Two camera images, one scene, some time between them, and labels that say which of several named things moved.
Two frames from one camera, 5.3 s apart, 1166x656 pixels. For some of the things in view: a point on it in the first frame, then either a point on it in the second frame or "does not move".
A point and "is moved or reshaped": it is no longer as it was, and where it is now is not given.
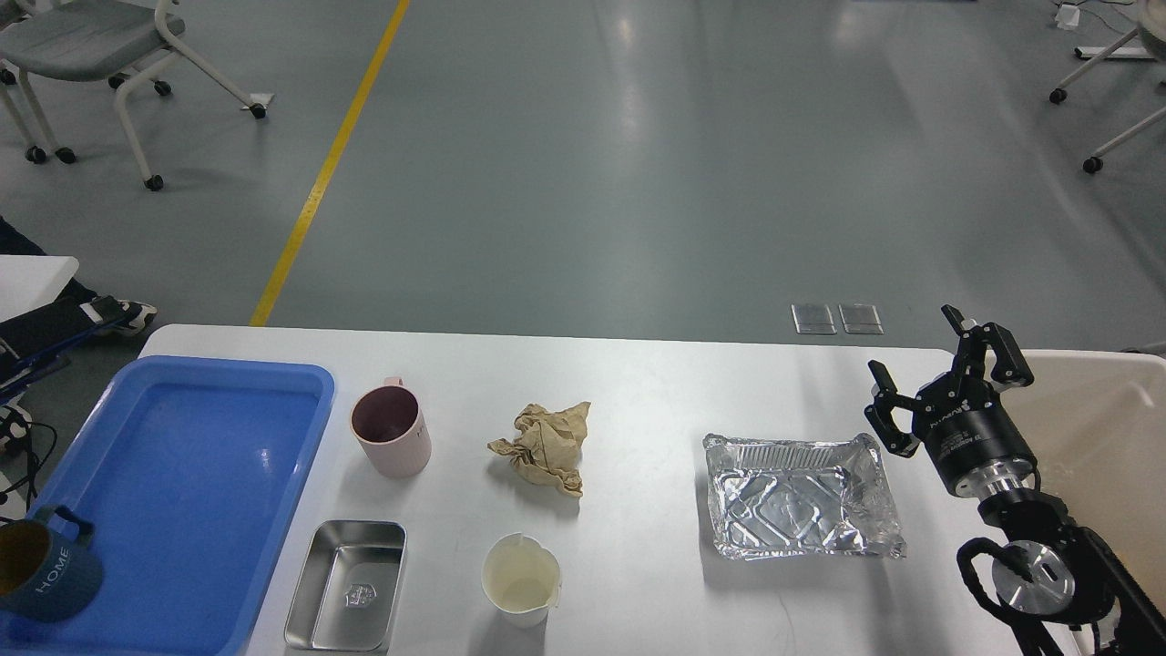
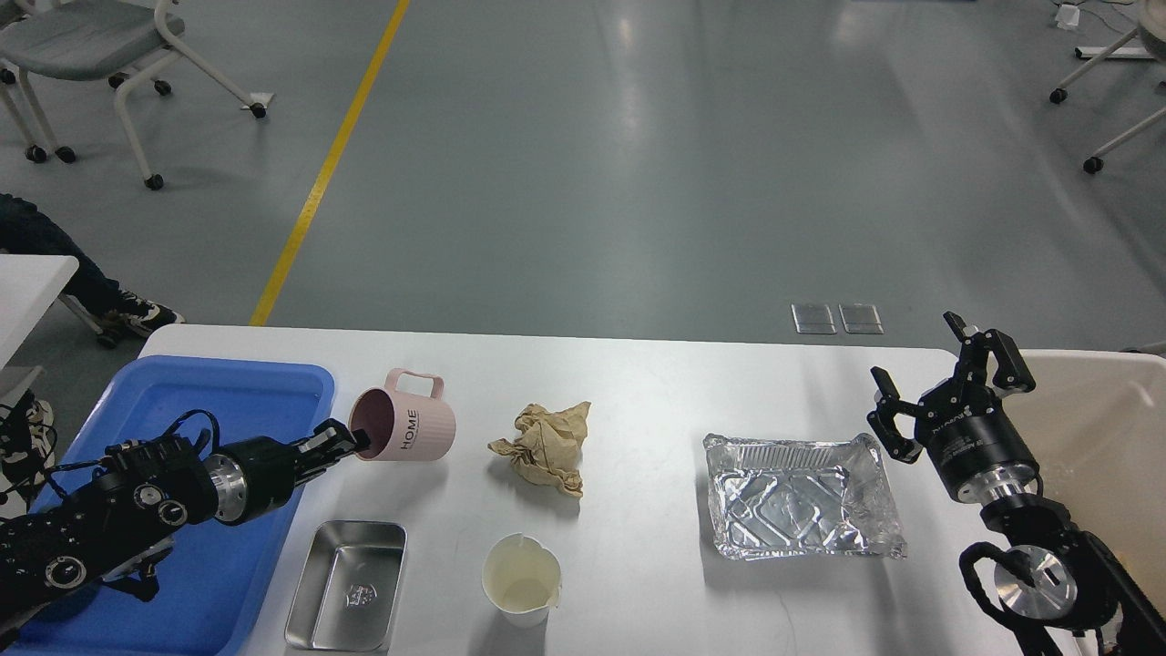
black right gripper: (969, 435) does not move
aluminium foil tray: (775, 498) does not move
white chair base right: (1150, 29) does not move
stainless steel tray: (347, 592) does not move
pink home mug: (390, 424) is moved or reshaped
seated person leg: (42, 338) -> (112, 309)
